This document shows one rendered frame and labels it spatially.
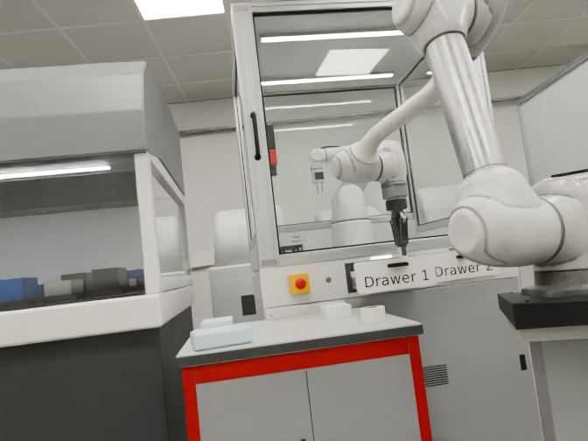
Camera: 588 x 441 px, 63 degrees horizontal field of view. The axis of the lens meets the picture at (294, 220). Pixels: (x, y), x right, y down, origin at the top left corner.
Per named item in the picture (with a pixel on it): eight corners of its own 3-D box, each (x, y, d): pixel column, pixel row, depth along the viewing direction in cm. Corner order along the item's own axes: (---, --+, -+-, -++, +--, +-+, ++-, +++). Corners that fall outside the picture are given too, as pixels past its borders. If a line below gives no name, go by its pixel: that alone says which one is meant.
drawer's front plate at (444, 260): (500, 274, 189) (495, 246, 190) (429, 283, 185) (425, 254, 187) (497, 274, 191) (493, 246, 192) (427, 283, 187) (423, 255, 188)
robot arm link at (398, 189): (401, 185, 178) (403, 200, 178) (377, 186, 177) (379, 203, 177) (409, 179, 169) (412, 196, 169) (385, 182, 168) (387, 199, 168)
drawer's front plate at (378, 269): (437, 284, 172) (433, 254, 173) (358, 294, 168) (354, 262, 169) (435, 284, 174) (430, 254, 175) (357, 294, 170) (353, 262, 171)
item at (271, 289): (519, 276, 192) (514, 240, 193) (263, 308, 179) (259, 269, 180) (426, 275, 286) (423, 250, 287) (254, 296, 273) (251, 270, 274)
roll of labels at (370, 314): (391, 319, 136) (389, 305, 136) (370, 324, 133) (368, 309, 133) (376, 318, 142) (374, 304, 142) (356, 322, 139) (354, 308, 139)
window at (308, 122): (490, 230, 194) (455, 4, 203) (279, 254, 183) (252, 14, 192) (489, 230, 195) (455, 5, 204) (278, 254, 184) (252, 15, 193)
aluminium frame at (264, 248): (514, 240, 193) (474, -8, 203) (259, 269, 180) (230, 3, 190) (423, 250, 287) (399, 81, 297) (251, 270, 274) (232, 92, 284)
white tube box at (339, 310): (352, 316, 155) (351, 304, 156) (326, 319, 155) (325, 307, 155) (345, 312, 168) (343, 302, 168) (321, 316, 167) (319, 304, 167)
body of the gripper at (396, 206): (409, 196, 169) (413, 222, 168) (401, 199, 177) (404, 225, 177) (388, 198, 168) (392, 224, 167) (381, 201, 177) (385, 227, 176)
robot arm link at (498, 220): (576, 253, 103) (500, 258, 94) (517, 273, 117) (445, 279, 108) (474, -26, 127) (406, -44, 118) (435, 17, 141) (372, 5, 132)
